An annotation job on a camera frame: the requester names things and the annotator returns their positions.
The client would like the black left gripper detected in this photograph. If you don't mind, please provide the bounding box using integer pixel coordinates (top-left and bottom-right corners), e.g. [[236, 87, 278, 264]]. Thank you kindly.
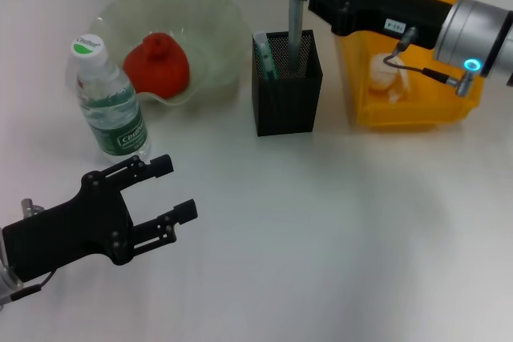
[[2, 154, 199, 283]]

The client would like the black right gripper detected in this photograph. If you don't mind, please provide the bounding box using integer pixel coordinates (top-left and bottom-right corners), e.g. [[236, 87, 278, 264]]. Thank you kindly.
[[291, 0, 454, 50]]

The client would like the silver glitter pen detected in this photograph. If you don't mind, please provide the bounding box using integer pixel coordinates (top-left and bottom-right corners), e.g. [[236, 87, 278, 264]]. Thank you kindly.
[[287, 0, 308, 75]]

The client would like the green utility knife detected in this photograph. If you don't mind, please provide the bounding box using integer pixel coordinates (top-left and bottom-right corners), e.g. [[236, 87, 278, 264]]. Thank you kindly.
[[252, 30, 281, 83]]

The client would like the clear green-label water bottle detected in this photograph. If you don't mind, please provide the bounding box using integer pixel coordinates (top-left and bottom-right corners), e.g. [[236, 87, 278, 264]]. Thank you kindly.
[[65, 33, 153, 167]]

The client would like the white paper ball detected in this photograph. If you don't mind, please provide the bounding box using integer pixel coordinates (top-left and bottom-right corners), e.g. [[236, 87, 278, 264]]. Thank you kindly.
[[368, 51, 413, 104]]

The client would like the red-orange toy orange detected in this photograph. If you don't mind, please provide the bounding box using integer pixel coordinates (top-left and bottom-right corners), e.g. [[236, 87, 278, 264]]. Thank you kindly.
[[122, 31, 191, 100]]

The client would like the translucent wavy fruit plate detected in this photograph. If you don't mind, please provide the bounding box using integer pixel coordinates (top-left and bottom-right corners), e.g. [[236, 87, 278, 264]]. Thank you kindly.
[[91, 0, 250, 109]]

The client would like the black mesh pen holder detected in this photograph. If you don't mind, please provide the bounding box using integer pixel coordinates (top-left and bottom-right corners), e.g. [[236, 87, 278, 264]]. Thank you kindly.
[[251, 29, 325, 138]]

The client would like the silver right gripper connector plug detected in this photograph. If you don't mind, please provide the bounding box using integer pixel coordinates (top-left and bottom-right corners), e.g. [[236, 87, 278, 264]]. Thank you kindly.
[[398, 26, 419, 49]]

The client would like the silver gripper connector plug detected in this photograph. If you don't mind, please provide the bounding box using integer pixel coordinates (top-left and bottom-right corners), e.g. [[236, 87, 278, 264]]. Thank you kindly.
[[20, 197, 46, 219], [398, 26, 419, 49]]

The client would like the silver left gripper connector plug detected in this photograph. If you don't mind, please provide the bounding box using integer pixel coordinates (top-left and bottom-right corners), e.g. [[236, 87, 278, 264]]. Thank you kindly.
[[20, 197, 46, 219]]

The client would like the yellow plastic bin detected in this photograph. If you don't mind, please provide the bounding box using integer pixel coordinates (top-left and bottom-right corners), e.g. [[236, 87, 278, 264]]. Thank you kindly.
[[337, 0, 492, 131]]

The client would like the silver right wrist connector plug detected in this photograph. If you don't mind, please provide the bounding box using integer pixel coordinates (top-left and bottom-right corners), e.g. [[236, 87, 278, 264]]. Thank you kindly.
[[445, 70, 478, 98]]

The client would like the thin right gripper cable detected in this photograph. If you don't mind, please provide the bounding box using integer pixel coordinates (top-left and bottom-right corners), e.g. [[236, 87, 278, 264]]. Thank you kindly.
[[382, 42, 454, 82]]

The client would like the thin gripper cable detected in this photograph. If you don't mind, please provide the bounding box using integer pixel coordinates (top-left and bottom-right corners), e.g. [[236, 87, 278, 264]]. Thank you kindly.
[[10, 268, 58, 304], [382, 42, 454, 82]]

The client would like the thin left gripper cable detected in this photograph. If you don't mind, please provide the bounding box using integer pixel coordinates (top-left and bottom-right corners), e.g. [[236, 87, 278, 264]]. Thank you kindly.
[[10, 268, 58, 304]]

